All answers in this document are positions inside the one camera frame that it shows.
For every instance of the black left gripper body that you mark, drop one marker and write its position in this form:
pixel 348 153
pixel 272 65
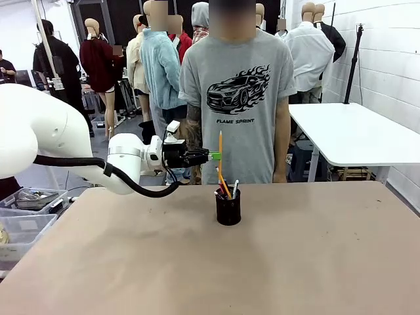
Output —
pixel 174 154

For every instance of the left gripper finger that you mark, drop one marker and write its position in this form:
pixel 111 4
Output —
pixel 198 152
pixel 198 160

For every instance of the bare left forearm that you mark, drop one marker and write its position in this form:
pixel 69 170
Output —
pixel 283 131

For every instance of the tattooed right forearm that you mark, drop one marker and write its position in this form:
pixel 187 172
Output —
pixel 193 124

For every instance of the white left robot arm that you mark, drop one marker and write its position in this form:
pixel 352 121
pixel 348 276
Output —
pixel 33 124

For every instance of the white tipped dark pen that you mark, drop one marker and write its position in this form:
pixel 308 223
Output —
pixel 217 194

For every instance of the black mesh pen holder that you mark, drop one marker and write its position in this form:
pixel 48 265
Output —
pixel 228 213

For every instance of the person's right hand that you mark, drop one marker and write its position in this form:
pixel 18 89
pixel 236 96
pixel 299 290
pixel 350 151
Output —
pixel 196 175

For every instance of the person's left hand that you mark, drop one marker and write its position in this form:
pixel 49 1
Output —
pixel 280 175

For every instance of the slanted yellow pencil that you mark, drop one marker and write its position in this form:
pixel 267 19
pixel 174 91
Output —
pixel 228 193

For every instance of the light blue fleece mannequin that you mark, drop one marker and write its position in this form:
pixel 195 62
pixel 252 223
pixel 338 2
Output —
pixel 160 65

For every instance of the person in grey t-shirt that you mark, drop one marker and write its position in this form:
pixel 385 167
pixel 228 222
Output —
pixel 236 65

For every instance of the beige jacket mannequin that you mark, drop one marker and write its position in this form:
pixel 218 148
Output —
pixel 134 65

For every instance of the dark grey stool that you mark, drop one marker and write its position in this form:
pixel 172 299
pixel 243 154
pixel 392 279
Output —
pixel 303 157

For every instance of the red jacket mannequin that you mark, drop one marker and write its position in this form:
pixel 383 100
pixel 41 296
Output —
pixel 185 44

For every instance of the maroon sweater mannequin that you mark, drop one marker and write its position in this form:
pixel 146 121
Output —
pixel 98 65

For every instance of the plaid shirt hooded mannequin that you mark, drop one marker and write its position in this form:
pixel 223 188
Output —
pixel 200 16

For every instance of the standing person in black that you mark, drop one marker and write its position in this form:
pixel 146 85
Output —
pixel 64 65

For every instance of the clear plastic bin with items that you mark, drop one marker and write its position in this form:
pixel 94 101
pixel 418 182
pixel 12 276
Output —
pixel 33 198

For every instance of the white shirt mannequin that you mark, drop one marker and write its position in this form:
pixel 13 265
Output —
pixel 311 55

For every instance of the bare beige mannequin head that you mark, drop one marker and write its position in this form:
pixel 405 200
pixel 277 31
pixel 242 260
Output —
pixel 260 13

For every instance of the large white table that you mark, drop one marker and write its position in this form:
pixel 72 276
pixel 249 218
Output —
pixel 354 131

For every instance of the grey metal stand pole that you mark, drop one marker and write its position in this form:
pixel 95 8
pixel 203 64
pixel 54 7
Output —
pixel 49 49

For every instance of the black white jacket mannequin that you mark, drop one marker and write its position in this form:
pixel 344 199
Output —
pixel 336 41

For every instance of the black tripod pole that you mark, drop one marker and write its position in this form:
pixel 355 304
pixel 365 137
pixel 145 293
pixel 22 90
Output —
pixel 354 62

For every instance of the seated person in black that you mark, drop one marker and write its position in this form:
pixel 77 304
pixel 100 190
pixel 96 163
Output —
pixel 6 67

